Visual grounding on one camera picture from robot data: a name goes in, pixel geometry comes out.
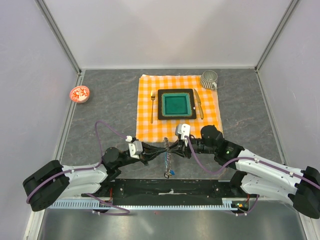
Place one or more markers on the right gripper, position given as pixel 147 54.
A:
pixel 181 147

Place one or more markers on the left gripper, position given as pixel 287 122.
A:
pixel 149 152

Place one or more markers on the large keyring organiser with rings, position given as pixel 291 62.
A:
pixel 167 158

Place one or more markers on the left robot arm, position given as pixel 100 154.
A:
pixel 55 181

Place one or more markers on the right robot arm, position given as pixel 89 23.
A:
pixel 255 175

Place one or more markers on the black teal square plate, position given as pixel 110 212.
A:
pixel 176 104

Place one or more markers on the gold knife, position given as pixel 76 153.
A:
pixel 199 104

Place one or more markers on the orange checkered cloth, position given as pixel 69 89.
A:
pixel 156 132

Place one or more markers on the gold fork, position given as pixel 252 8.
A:
pixel 153 97

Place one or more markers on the striped mug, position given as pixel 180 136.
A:
pixel 209 79

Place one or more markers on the red white patterned bowl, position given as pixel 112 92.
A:
pixel 79 94

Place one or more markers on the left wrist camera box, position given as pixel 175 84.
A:
pixel 135 146

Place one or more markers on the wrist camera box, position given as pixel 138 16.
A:
pixel 182 131
pixel 135 146

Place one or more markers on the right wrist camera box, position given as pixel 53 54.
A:
pixel 182 131

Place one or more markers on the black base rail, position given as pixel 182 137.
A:
pixel 169 191

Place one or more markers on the white cable duct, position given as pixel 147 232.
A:
pixel 91 204

